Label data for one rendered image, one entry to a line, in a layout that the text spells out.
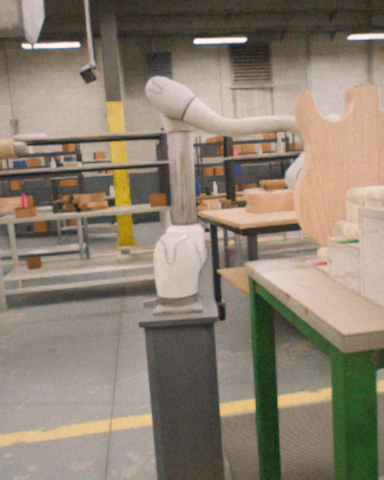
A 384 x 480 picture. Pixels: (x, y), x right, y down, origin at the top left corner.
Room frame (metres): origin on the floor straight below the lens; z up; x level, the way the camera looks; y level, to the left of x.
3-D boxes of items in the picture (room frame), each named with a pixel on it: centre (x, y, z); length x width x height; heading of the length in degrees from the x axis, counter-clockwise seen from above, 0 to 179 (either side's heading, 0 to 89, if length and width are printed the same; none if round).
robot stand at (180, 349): (1.53, 0.07, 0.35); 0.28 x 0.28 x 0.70; 0
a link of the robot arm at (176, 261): (1.54, 0.07, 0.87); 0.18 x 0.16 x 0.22; 169
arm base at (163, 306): (1.53, 0.09, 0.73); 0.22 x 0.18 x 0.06; 90
